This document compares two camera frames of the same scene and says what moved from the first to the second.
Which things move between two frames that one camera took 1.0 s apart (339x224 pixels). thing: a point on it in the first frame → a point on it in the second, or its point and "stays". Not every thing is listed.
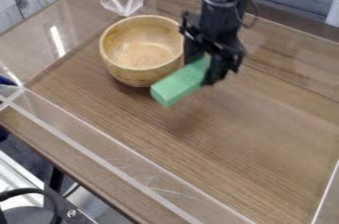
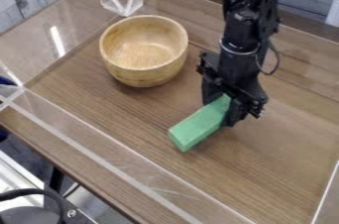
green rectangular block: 182,82 → 201,125
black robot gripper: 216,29 → 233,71
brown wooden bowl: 142,48 stays
